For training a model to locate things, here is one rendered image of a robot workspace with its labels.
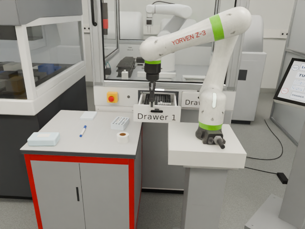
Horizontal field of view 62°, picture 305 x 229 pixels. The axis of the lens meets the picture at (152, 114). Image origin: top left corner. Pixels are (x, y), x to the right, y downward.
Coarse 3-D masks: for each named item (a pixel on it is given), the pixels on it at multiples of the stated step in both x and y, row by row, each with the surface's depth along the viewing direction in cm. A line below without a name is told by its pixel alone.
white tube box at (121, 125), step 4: (120, 120) 165; (128, 120) 168; (112, 124) 160; (116, 124) 159; (120, 124) 158; (124, 124) 160; (112, 128) 161; (116, 128) 160; (120, 128) 159; (124, 128) 161
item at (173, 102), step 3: (141, 93) 187; (144, 93) 188; (147, 93) 188; (156, 93) 188; (159, 93) 188; (141, 96) 180; (144, 96) 189; (171, 96) 188; (174, 96) 182; (141, 99) 176; (144, 99) 190; (171, 99) 189; (174, 99) 177; (141, 102) 177; (171, 102) 188; (174, 102) 173; (174, 105) 171
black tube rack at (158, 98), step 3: (147, 96) 179; (156, 96) 179; (159, 96) 181; (162, 96) 180; (165, 96) 180; (168, 96) 180; (147, 99) 173; (156, 99) 174; (159, 99) 174; (162, 99) 174; (165, 99) 175; (168, 99) 174; (144, 102) 167; (147, 102) 167; (156, 102) 168; (162, 102) 168; (165, 102) 168; (168, 102) 168
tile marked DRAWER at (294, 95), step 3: (291, 93) 156; (294, 93) 155; (297, 93) 154; (300, 93) 153; (291, 96) 155; (294, 96) 154; (297, 96) 153; (300, 96) 152; (303, 96) 152; (297, 99) 153; (300, 99) 152; (303, 99) 151
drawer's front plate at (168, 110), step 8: (136, 104) 155; (136, 112) 156; (144, 112) 155; (168, 112) 155; (176, 112) 154; (136, 120) 158; (144, 120) 158; (152, 120) 157; (160, 120) 157; (168, 120) 157; (176, 120) 157
